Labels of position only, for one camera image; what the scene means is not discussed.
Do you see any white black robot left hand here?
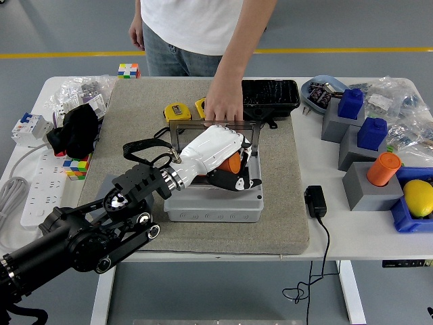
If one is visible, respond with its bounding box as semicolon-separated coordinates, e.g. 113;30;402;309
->
175;124;263;192

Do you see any person's left hand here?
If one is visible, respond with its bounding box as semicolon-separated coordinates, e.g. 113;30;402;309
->
204;84;244;123

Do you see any person's right hand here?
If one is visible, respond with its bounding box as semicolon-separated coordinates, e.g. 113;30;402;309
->
128;16;146;51

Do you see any orange cylinder battery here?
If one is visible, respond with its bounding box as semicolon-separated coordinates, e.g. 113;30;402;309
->
367;152;403;187
218;154;243;175

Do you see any smoky transparent box lid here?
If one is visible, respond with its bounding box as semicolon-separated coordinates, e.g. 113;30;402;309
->
168;118;263;156

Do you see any grey electrical junction box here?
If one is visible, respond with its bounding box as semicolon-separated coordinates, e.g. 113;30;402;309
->
164;148;265;223

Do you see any yellow tape measure black print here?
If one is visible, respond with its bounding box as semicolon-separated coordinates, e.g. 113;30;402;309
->
195;97;208;119

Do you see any puzzle cube with white cross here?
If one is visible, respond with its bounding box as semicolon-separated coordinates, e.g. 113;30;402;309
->
117;63;141;81

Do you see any black plastic case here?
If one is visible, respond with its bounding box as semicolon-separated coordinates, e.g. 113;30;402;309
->
240;79;301;130

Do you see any person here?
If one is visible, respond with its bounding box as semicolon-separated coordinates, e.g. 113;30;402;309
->
128;0;278;123

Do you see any black table control panel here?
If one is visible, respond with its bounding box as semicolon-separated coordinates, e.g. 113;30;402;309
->
382;259;433;269

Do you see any grey-brown mat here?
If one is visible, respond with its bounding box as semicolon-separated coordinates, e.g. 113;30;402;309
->
70;78;311;255

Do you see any white table leg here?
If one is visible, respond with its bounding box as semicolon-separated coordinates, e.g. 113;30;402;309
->
338;260;367;325
89;267;118;325

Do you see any clear bag of small parts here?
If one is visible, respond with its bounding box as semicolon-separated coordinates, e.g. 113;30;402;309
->
387;116;433;158
43;74;118;118
350;76;433;118

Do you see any light blue oval dish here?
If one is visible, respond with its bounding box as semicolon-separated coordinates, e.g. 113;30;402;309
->
300;74;349;114

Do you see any blue plastic bin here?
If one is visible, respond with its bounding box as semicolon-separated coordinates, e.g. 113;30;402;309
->
390;167;433;234

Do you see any purple black small packet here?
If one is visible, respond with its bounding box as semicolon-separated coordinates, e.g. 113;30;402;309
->
309;81;325;102
317;89;334;106

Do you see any silver metal connector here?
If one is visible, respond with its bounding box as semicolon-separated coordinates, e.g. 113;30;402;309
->
323;83;343;99

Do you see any grey block holder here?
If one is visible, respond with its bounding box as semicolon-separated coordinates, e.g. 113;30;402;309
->
342;161;405;211
338;125;388;172
321;97;367;142

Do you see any yellow lemon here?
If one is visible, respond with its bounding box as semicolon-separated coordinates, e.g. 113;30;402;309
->
403;179;433;218

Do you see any black cloth glove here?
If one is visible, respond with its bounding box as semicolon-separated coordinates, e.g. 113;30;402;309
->
46;104;102;159

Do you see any black power adapter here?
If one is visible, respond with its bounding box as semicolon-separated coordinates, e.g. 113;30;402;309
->
303;185;327;219

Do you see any blue block with knob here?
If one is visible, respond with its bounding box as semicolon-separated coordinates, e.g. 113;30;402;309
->
337;88;365;121
357;117;388;152

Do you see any colourful puzzle cube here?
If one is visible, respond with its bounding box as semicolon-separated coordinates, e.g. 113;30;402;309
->
62;154;93;181

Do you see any white blue circuit breaker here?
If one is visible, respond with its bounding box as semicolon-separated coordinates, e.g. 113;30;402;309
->
12;112;55;148

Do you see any white power strip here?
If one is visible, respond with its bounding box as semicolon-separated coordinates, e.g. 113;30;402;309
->
20;148;68;228

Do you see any yellow tape measure with strap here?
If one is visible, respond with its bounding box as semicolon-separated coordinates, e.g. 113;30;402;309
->
154;103;193;139

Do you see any black adapter cord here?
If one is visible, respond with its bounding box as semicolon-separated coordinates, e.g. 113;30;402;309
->
282;216;331;325

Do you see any grey-white power strip cable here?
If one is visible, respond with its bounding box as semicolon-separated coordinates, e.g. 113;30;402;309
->
0;142;48;251

